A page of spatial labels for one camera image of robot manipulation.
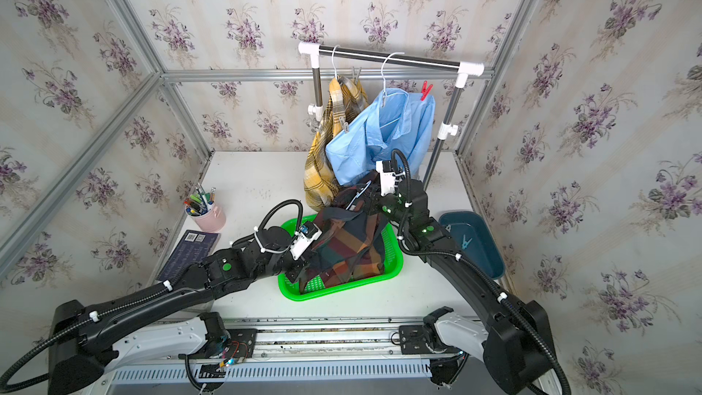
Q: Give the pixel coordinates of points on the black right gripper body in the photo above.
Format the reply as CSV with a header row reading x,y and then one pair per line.
x,y
391,207

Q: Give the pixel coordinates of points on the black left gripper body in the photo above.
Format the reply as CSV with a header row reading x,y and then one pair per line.
x,y
288,265

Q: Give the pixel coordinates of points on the teal clothespin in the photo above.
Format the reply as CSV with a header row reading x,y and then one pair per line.
x,y
467,243

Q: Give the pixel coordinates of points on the dark multicolour plaid shirt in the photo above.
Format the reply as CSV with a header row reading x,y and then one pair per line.
x,y
351,246

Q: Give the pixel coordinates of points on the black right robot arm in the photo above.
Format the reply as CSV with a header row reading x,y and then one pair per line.
x,y
512,338

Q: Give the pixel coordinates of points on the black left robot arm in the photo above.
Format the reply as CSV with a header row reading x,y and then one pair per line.
x,y
83,339

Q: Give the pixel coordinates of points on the green perforated plastic basket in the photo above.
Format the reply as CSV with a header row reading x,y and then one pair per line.
x,y
393,265

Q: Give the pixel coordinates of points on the dark teal plastic tray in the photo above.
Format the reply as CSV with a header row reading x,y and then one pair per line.
x,y
484,253

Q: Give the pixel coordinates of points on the dark blue card booklet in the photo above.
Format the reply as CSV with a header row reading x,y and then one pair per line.
x,y
193,247

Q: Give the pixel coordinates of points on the light blue shirt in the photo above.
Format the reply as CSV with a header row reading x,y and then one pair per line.
x,y
395,120

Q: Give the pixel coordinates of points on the pink pen cup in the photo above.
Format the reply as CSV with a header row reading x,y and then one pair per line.
x,y
202,207

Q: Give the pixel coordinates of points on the red clothespin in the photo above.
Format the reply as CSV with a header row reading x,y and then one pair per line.
x,y
426,90

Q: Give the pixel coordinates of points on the yellow plaid shirt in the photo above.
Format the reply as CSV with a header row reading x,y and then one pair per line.
x,y
348,98

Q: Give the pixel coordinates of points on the metal clothes rack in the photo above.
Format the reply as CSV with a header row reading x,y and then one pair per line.
x,y
463,71

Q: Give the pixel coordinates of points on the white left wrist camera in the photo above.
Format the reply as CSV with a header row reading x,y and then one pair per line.
x,y
307,234

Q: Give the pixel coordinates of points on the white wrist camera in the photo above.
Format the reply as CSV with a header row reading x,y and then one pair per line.
x,y
390,177
307,234

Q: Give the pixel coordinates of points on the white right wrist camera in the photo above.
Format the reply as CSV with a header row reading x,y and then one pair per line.
x,y
390,177

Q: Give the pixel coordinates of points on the white wire hanger left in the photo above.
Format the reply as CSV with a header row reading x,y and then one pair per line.
x,y
333,60

